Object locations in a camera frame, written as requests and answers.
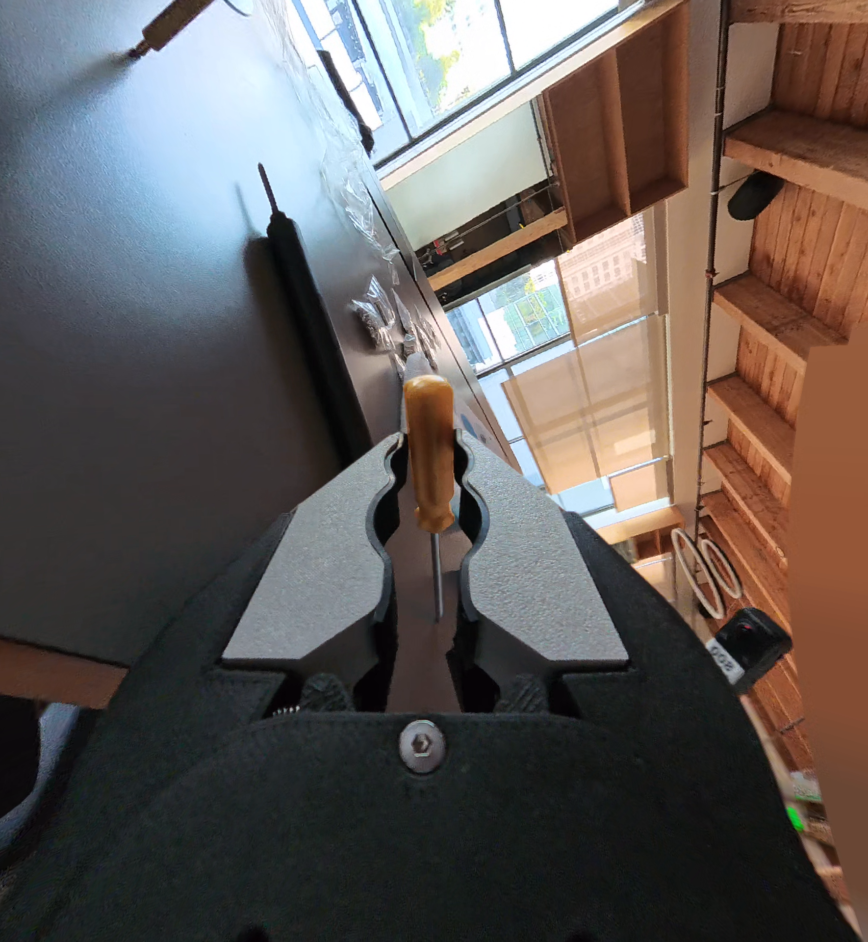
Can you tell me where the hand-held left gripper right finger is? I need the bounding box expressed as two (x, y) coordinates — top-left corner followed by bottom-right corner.
(447, 430), (631, 712)

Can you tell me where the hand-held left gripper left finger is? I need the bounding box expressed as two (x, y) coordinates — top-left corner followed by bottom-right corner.
(221, 433), (407, 712)

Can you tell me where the yellow handled screwdriver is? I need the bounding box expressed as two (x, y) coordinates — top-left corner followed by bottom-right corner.
(402, 374), (456, 624)

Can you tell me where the dark grey desk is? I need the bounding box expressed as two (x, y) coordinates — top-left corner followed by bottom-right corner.
(0, 0), (527, 711)

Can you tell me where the beige roller blind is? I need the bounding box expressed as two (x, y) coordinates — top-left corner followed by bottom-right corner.
(502, 313), (674, 496)
(555, 213), (659, 343)

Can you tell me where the large window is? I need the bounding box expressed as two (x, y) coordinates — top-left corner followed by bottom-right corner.
(445, 213), (678, 516)
(287, 0), (644, 159)

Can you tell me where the clear bag of screws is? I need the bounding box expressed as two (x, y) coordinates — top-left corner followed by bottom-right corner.
(351, 278), (400, 348)

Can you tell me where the grey blue chair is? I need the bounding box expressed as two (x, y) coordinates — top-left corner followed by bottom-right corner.
(0, 692), (85, 858)

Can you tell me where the crumpled clear plastic wrap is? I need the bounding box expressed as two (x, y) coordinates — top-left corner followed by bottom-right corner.
(316, 40), (406, 269)

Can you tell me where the black spotlight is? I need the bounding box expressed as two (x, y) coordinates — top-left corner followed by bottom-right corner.
(726, 171), (786, 222)

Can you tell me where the brass cylindrical tool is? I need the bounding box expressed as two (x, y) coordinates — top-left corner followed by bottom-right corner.
(125, 0), (218, 60)

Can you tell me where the white ring lamp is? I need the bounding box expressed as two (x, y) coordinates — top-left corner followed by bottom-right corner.
(699, 537), (744, 601)
(671, 528), (725, 619)

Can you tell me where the black handled tool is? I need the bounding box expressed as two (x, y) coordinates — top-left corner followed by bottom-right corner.
(256, 163), (376, 472)

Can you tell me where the wooden wall shelf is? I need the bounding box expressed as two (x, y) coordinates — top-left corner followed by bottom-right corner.
(539, 3), (692, 250)

